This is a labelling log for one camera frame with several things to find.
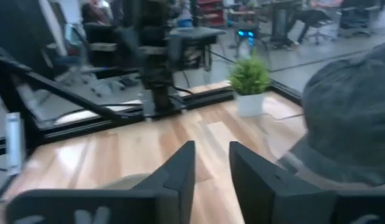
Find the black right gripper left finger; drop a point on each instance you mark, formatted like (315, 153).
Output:
(102, 207)

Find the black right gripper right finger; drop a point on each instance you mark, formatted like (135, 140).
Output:
(289, 205)

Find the dark green cap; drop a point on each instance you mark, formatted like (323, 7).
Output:
(351, 118)

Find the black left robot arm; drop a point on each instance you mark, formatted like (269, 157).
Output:
(158, 77)

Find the green plant in white pot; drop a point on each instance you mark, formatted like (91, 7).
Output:
(249, 77)

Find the black computer tower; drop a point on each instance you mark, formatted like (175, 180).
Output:
(247, 33)

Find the person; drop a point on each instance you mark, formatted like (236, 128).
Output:
(311, 21)
(93, 14)

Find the black standing desk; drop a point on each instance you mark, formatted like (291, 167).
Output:
(281, 18)

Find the blue container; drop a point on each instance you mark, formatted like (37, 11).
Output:
(184, 22)

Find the red storage shelf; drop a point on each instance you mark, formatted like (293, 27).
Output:
(211, 12)

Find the silver frame bracket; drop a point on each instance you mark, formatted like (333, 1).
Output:
(14, 143)

